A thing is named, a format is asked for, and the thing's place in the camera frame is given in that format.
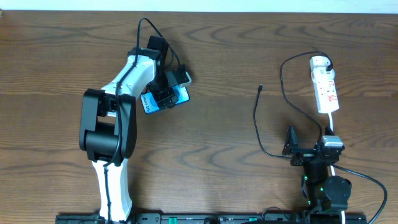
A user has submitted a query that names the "blue Galaxy smartphone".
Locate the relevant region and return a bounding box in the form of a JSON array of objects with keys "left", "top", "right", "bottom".
[{"left": 141, "top": 86, "right": 190, "bottom": 114}]

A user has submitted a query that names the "black USB charging cable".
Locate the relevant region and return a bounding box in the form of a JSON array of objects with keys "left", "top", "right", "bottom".
[{"left": 252, "top": 50, "right": 334, "bottom": 160}]

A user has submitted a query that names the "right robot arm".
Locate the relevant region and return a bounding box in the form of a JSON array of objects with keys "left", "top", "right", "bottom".
[{"left": 282, "top": 125, "right": 352, "bottom": 223}]

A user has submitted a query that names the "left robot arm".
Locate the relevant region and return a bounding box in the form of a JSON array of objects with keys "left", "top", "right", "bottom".
[{"left": 79, "top": 36, "right": 178, "bottom": 223}]

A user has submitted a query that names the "white USB charger plug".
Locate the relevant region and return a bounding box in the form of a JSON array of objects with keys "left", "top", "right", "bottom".
[{"left": 310, "top": 55, "right": 331, "bottom": 70}]

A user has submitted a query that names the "white power strip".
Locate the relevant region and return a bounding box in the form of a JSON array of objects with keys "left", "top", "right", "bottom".
[{"left": 311, "top": 67, "right": 340, "bottom": 114}]

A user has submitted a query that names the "black right camera cable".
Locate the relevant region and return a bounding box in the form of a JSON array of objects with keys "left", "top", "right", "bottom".
[{"left": 330, "top": 162, "right": 389, "bottom": 224}]

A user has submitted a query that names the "black camera cable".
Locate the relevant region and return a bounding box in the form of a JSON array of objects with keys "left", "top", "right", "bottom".
[
  {"left": 330, "top": 162, "right": 389, "bottom": 224},
  {"left": 102, "top": 16, "right": 182, "bottom": 223}
]

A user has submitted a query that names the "black left camera cable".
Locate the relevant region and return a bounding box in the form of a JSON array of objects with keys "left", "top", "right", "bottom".
[{"left": 102, "top": 16, "right": 182, "bottom": 223}]

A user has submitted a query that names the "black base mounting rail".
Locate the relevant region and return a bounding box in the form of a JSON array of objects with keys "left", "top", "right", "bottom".
[{"left": 55, "top": 210, "right": 367, "bottom": 224}]

